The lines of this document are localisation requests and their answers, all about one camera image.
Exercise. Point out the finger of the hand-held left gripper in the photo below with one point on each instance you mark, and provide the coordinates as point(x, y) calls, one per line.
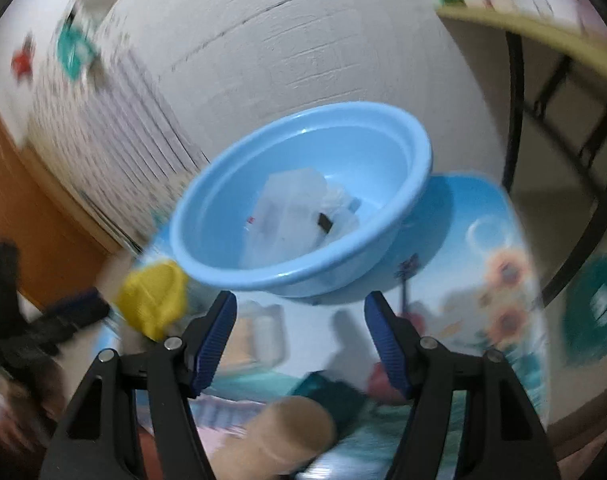
point(68, 317)

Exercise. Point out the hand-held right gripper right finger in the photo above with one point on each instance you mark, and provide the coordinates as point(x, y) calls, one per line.
point(389, 347)

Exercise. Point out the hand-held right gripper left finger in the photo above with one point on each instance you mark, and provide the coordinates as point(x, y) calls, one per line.
point(214, 342)

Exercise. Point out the black lotion bottle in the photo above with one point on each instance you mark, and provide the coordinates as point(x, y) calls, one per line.
point(333, 395)

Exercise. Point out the yellow and white plush toy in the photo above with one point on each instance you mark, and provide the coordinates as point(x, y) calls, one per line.
point(151, 300)

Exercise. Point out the beige cylinder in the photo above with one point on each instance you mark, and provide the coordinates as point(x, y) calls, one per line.
point(283, 435)

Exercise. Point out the light blue plastic basin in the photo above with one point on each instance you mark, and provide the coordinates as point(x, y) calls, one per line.
point(223, 220)

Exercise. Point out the brown wooden panel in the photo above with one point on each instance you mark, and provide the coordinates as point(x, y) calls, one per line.
point(33, 210)

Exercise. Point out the clear plastic bag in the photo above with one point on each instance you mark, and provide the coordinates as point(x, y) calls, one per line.
point(288, 210)

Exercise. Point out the low table with printed top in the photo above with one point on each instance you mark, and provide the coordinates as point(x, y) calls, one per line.
point(458, 210)

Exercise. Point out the teal object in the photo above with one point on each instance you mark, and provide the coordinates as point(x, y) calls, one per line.
point(591, 310)

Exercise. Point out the yellow-edged side table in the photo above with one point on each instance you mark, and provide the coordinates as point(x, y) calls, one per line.
point(513, 21)

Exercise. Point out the red star wall sticker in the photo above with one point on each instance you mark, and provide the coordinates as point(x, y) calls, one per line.
point(23, 62)

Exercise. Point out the teal wall sticker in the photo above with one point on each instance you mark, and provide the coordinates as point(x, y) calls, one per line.
point(76, 50)

